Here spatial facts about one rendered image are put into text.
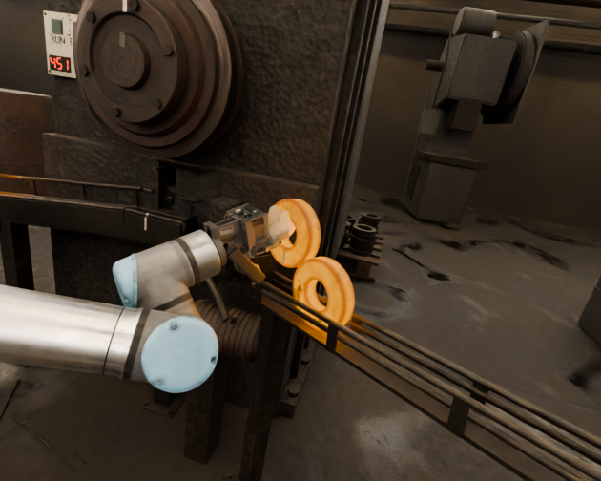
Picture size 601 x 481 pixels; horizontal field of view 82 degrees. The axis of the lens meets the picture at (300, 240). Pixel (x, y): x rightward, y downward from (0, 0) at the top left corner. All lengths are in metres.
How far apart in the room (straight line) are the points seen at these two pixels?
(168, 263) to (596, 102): 7.45
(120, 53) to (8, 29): 10.18
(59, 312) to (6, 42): 10.83
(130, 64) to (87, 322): 0.68
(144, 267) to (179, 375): 0.21
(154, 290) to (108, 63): 0.62
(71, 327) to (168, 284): 0.18
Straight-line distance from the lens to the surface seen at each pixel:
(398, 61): 7.08
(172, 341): 0.46
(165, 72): 0.96
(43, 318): 0.50
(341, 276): 0.68
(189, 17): 1.02
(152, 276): 0.61
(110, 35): 1.07
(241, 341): 0.95
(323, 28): 1.08
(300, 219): 0.73
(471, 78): 5.04
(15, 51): 11.04
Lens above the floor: 1.05
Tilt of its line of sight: 19 degrees down
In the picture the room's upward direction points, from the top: 10 degrees clockwise
